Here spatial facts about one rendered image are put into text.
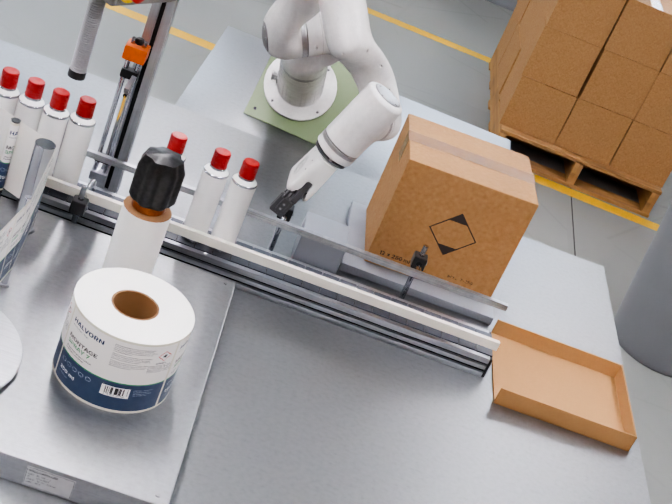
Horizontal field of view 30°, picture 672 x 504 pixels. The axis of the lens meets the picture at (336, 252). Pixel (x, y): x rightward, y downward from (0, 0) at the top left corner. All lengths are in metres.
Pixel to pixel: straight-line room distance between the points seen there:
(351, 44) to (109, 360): 0.78
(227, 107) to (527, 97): 2.70
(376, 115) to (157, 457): 0.77
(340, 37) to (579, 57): 3.39
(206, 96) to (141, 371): 1.38
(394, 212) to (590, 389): 0.57
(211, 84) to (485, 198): 0.95
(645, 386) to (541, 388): 2.01
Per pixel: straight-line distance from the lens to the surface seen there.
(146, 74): 2.57
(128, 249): 2.23
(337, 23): 2.39
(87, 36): 2.53
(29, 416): 2.02
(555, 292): 3.07
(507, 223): 2.74
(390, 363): 2.53
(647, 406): 4.57
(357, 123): 2.37
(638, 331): 4.76
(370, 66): 2.45
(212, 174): 2.46
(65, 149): 2.52
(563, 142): 5.85
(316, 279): 2.53
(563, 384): 2.74
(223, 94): 3.31
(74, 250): 2.41
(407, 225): 2.73
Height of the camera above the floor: 2.19
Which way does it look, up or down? 29 degrees down
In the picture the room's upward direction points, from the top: 24 degrees clockwise
